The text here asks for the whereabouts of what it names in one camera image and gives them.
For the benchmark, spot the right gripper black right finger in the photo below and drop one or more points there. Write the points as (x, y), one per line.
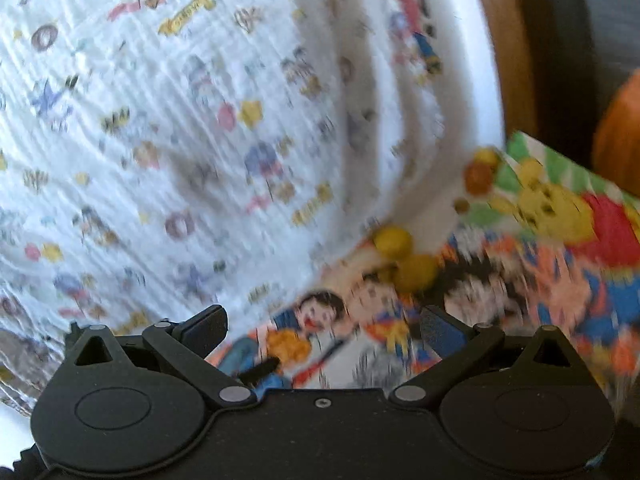
(460, 348)

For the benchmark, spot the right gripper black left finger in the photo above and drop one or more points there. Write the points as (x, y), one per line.
(182, 349)

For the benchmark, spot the Winnie the Pooh drawing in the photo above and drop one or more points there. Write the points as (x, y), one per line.
(543, 194)

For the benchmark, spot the white cartoon print cloth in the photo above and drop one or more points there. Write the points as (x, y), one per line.
(161, 155)

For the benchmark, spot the green yellow mango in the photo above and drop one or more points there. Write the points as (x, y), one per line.
(415, 272)

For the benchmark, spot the yellow apple behind red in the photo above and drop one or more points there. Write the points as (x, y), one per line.
(487, 155)

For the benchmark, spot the small brown fruit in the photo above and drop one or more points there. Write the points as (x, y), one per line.
(461, 205)

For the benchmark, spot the yellow lemon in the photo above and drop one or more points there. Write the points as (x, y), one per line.
(393, 242)

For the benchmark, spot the brown wooden door frame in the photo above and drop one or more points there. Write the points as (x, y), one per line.
(507, 31)

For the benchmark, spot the girl orange dress poster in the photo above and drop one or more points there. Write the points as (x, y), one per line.
(616, 143)

